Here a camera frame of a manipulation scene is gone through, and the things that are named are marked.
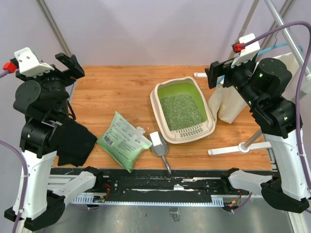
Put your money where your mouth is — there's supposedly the beige green litter box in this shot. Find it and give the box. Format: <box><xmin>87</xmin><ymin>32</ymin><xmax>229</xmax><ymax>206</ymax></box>
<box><xmin>150</xmin><ymin>77</ymin><xmax>216</xmax><ymax>144</ymax></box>

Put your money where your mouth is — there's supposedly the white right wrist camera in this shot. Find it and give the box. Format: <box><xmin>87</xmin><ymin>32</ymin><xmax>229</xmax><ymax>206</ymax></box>
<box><xmin>231</xmin><ymin>33</ymin><xmax>260</xmax><ymax>68</ymax></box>

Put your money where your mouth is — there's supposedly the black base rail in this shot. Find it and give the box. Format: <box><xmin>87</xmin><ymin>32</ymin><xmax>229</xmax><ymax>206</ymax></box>
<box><xmin>48</xmin><ymin>167</ymin><xmax>277</xmax><ymax>207</ymax></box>

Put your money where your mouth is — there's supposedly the white plastic bag clip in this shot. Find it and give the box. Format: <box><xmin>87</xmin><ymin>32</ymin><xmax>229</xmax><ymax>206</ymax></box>
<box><xmin>136</xmin><ymin>126</ymin><xmax>146</xmax><ymax>140</ymax></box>

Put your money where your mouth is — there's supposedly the black cloth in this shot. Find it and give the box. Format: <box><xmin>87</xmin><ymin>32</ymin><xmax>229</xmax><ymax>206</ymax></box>
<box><xmin>57</xmin><ymin>120</ymin><xmax>97</xmax><ymax>167</ymax></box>

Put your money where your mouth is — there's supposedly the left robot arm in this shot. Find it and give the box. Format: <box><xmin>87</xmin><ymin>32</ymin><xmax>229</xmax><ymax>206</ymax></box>
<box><xmin>3</xmin><ymin>47</ymin><xmax>104</xmax><ymax>233</ymax></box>

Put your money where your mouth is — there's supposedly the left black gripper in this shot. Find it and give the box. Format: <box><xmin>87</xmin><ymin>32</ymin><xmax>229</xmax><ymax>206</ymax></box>
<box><xmin>18</xmin><ymin>51</ymin><xmax>85</xmax><ymax>118</ymax></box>

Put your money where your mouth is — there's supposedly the green cat litter bag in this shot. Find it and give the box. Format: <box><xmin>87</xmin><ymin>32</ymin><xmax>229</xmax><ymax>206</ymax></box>
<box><xmin>97</xmin><ymin>112</ymin><xmax>152</xmax><ymax>173</ymax></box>

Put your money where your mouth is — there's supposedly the cream fabric bag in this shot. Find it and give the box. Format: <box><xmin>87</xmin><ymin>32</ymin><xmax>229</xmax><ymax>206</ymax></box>
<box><xmin>207</xmin><ymin>52</ymin><xmax>299</xmax><ymax>124</ymax></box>

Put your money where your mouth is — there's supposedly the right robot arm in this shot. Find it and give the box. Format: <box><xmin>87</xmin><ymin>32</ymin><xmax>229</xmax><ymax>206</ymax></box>
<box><xmin>205</xmin><ymin>58</ymin><xmax>311</xmax><ymax>213</ymax></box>

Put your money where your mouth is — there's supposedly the white metal drying rack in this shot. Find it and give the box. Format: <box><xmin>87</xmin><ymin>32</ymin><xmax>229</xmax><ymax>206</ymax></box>
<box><xmin>208</xmin><ymin>0</ymin><xmax>311</xmax><ymax>156</ymax></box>

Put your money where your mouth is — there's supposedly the metal litter scoop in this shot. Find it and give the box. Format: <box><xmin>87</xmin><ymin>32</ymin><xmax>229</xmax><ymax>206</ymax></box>
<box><xmin>149</xmin><ymin>131</ymin><xmax>172</xmax><ymax>174</ymax></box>

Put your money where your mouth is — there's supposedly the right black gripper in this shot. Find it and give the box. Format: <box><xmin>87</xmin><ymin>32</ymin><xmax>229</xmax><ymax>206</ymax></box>
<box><xmin>205</xmin><ymin>52</ymin><xmax>262</xmax><ymax>109</ymax></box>

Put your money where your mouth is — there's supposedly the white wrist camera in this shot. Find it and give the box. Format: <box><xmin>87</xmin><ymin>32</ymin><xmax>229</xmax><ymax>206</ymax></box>
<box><xmin>14</xmin><ymin>47</ymin><xmax>54</xmax><ymax>78</ymax></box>
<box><xmin>231</xmin><ymin>33</ymin><xmax>260</xmax><ymax>68</ymax></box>

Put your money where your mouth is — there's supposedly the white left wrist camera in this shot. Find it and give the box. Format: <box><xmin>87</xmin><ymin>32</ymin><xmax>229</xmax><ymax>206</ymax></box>
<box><xmin>14</xmin><ymin>47</ymin><xmax>54</xmax><ymax>78</ymax></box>

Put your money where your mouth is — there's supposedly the teal clothes hanger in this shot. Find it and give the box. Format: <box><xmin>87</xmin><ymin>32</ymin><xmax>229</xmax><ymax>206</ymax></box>
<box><xmin>216</xmin><ymin>38</ymin><xmax>299</xmax><ymax>87</ymax></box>

